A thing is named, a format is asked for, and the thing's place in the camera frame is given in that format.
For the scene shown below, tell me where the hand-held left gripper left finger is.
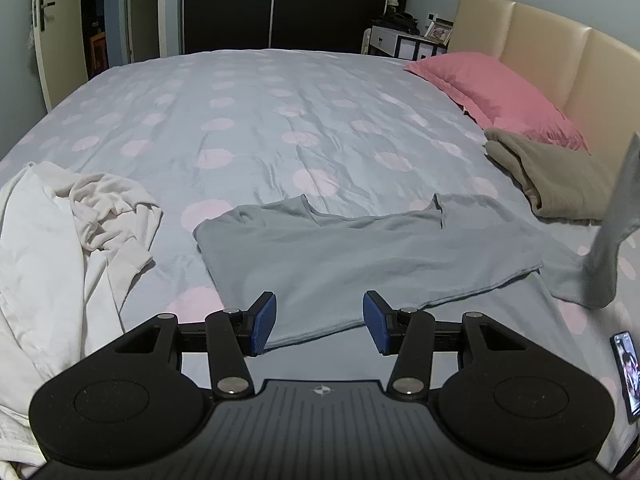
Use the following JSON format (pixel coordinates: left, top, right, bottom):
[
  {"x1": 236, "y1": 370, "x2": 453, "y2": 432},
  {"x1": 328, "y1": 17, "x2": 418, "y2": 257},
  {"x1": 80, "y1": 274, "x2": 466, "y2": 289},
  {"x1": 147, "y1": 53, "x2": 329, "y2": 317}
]
[{"x1": 87, "y1": 290, "x2": 278, "y2": 395}]

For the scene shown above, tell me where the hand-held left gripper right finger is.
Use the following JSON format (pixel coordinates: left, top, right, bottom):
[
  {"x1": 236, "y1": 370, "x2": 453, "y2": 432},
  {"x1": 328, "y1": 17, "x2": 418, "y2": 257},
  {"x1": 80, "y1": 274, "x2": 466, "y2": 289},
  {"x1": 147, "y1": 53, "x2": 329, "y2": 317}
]
[{"x1": 362, "y1": 290, "x2": 551, "y2": 395}]

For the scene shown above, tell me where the grey shirt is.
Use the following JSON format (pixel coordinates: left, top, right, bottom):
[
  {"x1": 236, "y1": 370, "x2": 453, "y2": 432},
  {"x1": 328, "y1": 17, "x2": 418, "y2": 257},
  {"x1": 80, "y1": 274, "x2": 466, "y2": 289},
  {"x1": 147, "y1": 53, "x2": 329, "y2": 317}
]
[{"x1": 192, "y1": 132, "x2": 640, "y2": 351}]

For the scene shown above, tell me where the cream garment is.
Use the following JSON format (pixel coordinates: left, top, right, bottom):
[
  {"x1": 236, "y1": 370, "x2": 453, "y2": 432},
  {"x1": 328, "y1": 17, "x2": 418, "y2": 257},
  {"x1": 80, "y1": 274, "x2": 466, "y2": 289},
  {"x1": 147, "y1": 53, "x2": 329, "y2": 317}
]
[{"x1": 45, "y1": 162, "x2": 163, "y2": 321}]

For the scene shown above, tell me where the bed with polka dot sheet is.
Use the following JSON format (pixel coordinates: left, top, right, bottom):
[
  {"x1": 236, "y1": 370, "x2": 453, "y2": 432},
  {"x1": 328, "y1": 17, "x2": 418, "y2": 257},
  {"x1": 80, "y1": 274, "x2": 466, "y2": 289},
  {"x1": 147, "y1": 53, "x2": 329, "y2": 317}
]
[{"x1": 0, "y1": 49, "x2": 640, "y2": 471}]

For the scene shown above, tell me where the white shirt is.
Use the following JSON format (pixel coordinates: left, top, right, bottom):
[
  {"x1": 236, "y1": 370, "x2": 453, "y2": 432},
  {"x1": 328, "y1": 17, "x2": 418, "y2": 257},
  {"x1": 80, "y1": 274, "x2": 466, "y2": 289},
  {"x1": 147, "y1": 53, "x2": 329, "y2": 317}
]
[{"x1": 0, "y1": 165, "x2": 126, "y2": 396}]

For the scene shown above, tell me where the folded khaki garment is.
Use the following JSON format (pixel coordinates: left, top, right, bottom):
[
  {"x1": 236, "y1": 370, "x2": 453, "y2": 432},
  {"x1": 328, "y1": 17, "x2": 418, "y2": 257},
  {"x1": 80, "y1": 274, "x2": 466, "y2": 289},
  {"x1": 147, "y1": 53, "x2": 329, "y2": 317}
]
[{"x1": 484, "y1": 127, "x2": 621, "y2": 221}]

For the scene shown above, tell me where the smartphone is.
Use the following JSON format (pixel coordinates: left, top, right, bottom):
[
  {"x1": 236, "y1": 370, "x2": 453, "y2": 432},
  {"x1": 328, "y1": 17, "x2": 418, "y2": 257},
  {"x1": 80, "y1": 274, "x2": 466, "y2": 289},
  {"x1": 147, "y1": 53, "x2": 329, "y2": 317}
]
[{"x1": 610, "y1": 331, "x2": 640, "y2": 423}]

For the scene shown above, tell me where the pink pillow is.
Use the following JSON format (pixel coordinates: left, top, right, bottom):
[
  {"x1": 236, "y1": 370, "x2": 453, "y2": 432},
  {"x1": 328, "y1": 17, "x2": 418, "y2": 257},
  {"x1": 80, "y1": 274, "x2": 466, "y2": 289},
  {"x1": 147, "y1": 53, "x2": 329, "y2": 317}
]
[{"x1": 402, "y1": 52, "x2": 591, "y2": 153}]

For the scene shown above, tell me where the white ribbed knit garment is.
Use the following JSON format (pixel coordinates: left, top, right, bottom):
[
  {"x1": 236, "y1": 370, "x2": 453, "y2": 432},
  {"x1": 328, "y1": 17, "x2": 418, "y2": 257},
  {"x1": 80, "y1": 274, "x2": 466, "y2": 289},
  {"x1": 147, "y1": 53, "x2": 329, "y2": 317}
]
[{"x1": 0, "y1": 390, "x2": 46, "y2": 466}]

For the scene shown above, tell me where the white nightstand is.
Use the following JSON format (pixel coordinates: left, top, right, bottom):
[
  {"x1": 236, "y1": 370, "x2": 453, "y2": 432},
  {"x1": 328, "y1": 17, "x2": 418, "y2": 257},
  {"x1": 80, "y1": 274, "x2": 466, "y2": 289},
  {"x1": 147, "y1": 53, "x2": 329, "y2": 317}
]
[{"x1": 362, "y1": 25, "x2": 448, "y2": 61}]

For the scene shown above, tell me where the black bag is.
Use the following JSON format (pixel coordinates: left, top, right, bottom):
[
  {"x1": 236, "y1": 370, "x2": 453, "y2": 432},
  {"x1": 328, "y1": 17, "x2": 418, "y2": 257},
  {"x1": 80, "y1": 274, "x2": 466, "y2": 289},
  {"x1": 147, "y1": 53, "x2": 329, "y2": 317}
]
[{"x1": 372, "y1": 6, "x2": 421, "y2": 36}]

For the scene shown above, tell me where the orange stool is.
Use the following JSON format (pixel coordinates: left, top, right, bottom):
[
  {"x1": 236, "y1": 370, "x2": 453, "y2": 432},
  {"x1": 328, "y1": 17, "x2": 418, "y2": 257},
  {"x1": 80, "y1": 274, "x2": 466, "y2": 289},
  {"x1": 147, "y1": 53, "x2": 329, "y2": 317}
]
[{"x1": 89, "y1": 32, "x2": 108, "y2": 76}]

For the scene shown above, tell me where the dark wardrobe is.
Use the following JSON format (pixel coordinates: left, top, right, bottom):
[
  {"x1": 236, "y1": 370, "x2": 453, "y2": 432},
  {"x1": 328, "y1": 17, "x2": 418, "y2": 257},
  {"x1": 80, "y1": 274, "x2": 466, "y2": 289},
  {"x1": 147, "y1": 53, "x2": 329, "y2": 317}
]
[{"x1": 182, "y1": 0, "x2": 391, "y2": 56}]

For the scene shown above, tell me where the cream padded headboard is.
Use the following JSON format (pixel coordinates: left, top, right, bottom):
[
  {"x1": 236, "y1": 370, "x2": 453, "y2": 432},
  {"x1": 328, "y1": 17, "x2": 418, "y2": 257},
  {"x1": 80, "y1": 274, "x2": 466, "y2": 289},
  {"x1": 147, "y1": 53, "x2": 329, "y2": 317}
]
[{"x1": 447, "y1": 0, "x2": 640, "y2": 181}]

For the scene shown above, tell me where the cream door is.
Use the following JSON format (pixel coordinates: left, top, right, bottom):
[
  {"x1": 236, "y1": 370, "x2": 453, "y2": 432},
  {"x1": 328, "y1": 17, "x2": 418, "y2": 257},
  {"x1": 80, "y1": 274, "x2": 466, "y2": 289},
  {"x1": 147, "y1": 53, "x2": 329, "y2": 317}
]
[{"x1": 31, "y1": 0, "x2": 83, "y2": 113}]

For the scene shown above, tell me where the photo frame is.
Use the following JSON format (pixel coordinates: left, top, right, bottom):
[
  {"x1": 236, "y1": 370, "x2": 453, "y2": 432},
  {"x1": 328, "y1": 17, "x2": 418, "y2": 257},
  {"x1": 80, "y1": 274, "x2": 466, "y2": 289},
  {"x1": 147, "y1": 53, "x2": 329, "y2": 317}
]
[{"x1": 425, "y1": 19, "x2": 453, "y2": 43}]

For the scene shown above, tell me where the black door handle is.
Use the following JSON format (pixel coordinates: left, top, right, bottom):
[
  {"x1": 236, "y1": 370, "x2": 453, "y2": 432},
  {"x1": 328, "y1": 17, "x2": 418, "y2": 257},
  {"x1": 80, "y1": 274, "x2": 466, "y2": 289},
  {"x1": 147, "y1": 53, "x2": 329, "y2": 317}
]
[{"x1": 32, "y1": 0, "x2": 56, "y2": 31}]

